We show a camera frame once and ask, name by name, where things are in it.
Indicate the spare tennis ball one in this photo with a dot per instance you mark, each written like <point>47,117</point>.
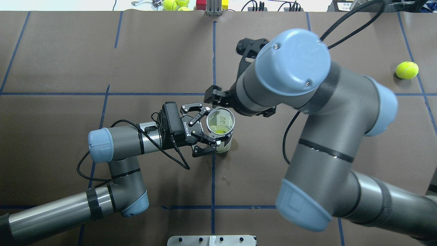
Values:
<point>170,5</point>

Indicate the yellow foam cube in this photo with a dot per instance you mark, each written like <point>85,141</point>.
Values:
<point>225,4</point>

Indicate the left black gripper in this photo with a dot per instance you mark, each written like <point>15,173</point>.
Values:
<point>180,134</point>

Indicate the spare tennis ball three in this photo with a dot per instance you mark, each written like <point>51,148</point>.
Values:
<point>184,8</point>

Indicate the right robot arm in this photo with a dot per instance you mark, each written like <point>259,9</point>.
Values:
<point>295,69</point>

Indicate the spare tennis ball two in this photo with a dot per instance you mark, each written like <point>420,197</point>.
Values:
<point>183,3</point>

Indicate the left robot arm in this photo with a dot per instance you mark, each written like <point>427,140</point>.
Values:
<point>125,192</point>

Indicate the clear tennis ball can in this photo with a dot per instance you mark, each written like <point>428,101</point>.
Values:
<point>220,124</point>

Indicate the white mounting post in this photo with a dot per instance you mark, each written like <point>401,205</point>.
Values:
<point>212,240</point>

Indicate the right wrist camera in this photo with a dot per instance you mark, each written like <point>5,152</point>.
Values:
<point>249,48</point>

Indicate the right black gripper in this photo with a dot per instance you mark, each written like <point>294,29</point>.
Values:
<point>217,96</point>

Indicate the red foam cube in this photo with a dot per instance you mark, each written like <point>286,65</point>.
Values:
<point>201,5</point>

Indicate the tennis ball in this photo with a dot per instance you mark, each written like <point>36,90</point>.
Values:
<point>220,130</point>
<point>407,70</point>

